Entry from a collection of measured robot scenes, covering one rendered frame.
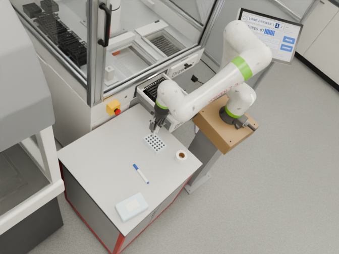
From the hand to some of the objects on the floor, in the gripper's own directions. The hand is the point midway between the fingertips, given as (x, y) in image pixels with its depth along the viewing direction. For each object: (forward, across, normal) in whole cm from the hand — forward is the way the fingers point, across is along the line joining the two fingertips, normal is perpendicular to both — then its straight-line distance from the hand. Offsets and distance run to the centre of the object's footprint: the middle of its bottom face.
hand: (154, 130), depth 160 cm
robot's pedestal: (+84, +48, -21) cm, 99 cm away
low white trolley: (+84, -19, -4) cm, 86 cm away
